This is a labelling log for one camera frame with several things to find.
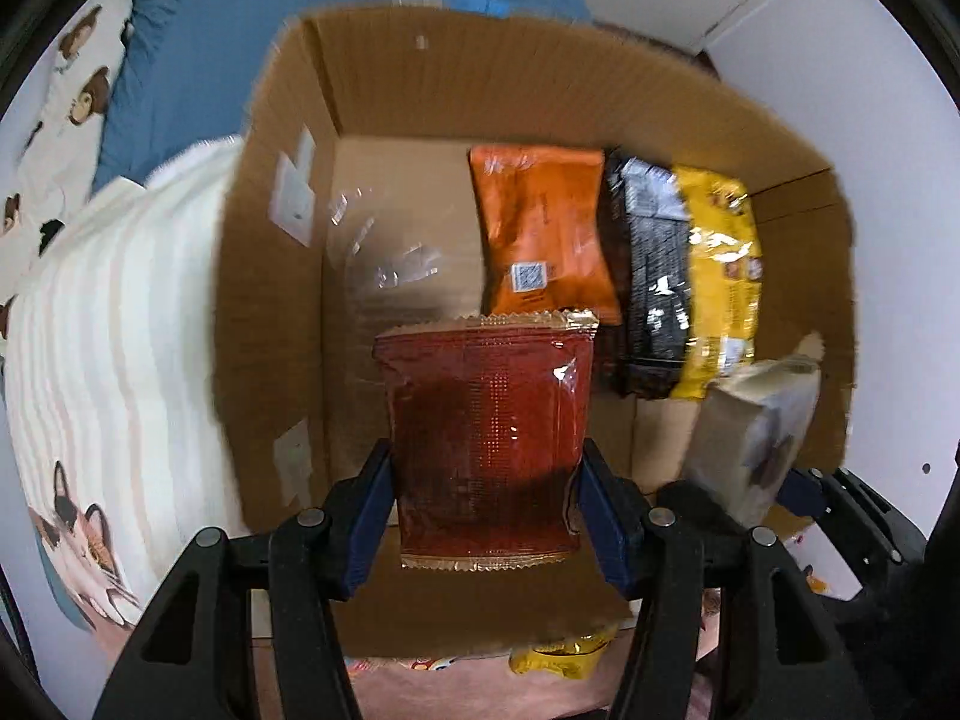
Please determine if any small glossy yellow packet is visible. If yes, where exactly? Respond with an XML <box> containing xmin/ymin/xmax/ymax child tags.
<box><xmin>508</xmin><ymin>621</ymin><xmax>620</xmax><ymax>681</ymax></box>

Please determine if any cream white snack packet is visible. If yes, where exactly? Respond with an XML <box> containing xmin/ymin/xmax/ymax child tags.
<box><xmin>686</xmin><ymin>330</ymin><xmax>826</xmax><ymax>530</ymax></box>

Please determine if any dark red snack packet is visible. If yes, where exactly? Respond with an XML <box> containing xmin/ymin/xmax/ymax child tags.
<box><xmin>373</xmin><ymin>309</ymin><xmax>599</xmax><ymax>572</ymax></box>

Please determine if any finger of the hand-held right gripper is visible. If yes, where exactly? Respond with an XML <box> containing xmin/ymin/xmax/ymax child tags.
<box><xmin>776</xmin><ymin>467</ymin><xmax>925</xmax><ymax>565</ymax></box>

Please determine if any brown cardboard box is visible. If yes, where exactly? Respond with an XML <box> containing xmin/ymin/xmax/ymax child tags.
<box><xmin>212</xmin><ymin>6</ymin><xmax>856</xmax><ymax>661</ymax></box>

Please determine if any black snack packet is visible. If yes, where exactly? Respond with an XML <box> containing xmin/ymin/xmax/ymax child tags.
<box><xmin>596</xmin><ymin>148</ymin><xmax>695</xmax><ymax>400</ymax></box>

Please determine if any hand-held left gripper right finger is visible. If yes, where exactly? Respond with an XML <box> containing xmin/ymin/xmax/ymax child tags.
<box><xmin>577</xmin><ymin>439</ymin><xmax>875</xmax><ymax>720</ymax></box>

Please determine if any pink bed sheet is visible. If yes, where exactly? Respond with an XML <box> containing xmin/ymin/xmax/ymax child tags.
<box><xmin>251</xmin><ymin>592</ymin><xmax>725</xmax><ymax>720</ymax></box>

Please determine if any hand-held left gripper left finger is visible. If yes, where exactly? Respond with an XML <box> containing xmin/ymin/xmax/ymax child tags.
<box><xmin>94</xmin><ymin>439</ymin><xmax>395</xmax><ymax>720</ymax></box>

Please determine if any colourful printed snack packet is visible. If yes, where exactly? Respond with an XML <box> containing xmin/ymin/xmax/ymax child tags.
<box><xmin>346</xmin><ymin>655</ymin><xmax>460</xmax><ymax>681</ymax></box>

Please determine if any orange snack packet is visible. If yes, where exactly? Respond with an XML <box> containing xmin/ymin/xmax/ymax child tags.
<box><xmin>469</xmin><ymin>144</ymin><xmax>623</xmax><ymax>327</ymax></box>

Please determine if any large yellow snack packet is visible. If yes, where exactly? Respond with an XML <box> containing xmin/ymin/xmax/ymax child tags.
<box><xmin>667</xmin><ymin>163</ymin><xmax>764</xmax><ymax>400</ymax></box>

